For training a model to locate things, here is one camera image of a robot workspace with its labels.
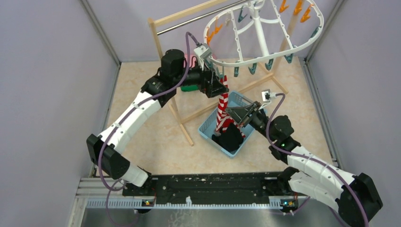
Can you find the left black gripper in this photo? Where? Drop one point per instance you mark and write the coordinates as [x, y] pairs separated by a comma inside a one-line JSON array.
[[209, 83]]

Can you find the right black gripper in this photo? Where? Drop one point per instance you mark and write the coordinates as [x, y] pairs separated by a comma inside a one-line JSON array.
[[241, 114]]

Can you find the black sock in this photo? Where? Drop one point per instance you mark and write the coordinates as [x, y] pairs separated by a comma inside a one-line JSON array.
[[229, 139]]

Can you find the white round clip hanger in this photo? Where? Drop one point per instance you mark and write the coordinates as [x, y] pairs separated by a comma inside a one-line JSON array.
[[246, 16]]

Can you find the red white striped sock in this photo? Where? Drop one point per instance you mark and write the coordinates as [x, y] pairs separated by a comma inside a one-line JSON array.
[[238, 129]]

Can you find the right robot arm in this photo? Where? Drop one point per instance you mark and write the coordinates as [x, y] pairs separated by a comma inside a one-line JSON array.
[[313, 163]]

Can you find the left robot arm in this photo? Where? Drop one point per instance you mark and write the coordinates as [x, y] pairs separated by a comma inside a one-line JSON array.
[[105, 150]]

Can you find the blue plastic basket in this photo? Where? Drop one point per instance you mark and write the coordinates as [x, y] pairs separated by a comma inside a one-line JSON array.
[[207, 129]]

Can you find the pink folded cloth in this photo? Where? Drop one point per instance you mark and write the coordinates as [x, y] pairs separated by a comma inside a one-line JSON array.
[[191, 59]]

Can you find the metal hanging rod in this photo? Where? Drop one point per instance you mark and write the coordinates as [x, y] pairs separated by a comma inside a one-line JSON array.
[[201, 17]]

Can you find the wooden clothes rack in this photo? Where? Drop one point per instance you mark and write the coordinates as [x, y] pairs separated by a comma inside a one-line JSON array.
[[269, 66]]

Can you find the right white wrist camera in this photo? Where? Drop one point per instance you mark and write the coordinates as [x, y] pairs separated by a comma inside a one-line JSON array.
[[268, 96]]

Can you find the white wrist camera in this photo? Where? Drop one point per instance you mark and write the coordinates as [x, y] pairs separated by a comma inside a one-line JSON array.
[[202, 52], [268, 96]]

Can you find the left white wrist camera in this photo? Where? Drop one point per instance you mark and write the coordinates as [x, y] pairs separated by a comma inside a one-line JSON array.
[[202, 52]]

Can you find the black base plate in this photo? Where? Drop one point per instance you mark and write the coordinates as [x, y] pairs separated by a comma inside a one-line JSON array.
[[237, 189]]

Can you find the aluminium frame rail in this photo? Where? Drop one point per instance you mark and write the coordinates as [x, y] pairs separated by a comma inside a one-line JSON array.
[[99, 197]]

